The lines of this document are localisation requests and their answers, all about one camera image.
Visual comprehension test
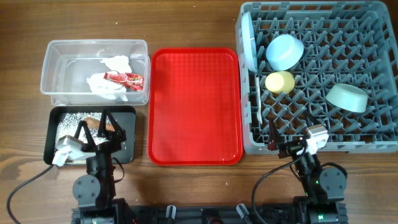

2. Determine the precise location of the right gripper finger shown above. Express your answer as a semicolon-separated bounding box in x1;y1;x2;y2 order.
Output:
303;110;319;128
269;120;284;145

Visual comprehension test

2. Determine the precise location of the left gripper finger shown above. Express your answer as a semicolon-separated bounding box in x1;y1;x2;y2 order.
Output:
98;110;124;139
74;120;93;146

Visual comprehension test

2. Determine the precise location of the brown food stick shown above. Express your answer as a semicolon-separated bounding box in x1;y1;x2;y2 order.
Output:
84;117;115;132

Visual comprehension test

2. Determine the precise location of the white paper napkin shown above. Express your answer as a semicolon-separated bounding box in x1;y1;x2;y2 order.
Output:
86;73;127;101

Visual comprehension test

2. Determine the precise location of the green bowl with food scraps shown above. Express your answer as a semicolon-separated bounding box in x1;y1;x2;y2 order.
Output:
325;83;368;113

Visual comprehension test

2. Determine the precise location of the yellow plastic cup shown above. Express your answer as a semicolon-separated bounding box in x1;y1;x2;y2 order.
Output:
265;71;295;94

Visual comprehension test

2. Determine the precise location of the red snack wrapper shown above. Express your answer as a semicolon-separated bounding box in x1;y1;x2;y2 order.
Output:
104;72;144;91

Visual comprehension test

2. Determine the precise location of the light blue shallow bowl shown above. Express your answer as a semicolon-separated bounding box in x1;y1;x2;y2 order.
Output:
266;34;304;71

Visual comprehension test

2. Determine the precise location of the light blue plate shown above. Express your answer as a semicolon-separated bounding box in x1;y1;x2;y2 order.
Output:
241;12;257;72

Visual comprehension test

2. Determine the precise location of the white plastic spoon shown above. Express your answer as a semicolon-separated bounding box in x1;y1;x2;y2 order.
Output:
255;77;262;124

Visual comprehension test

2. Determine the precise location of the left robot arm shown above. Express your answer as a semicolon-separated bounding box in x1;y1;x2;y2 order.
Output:
71;110;129;224

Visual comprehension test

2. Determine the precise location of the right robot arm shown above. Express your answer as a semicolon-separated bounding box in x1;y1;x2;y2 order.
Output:
267;110;348;223

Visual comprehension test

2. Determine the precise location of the black rectangular waste tray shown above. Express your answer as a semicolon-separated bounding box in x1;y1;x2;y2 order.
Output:
44;106;136;165

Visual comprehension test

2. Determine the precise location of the grey plastic dishwasher rack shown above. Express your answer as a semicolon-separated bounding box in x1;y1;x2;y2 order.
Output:
235;1;397;154

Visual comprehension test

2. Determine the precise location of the spilled white rice pile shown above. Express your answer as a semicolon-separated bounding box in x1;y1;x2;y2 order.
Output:
54;112;128;164

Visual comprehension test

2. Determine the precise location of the clear plastic storage bin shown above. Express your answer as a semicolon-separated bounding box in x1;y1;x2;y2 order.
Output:
40;39;150;106

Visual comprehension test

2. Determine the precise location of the red plastic serving tray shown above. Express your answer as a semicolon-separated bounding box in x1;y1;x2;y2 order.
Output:
147;47;244;166

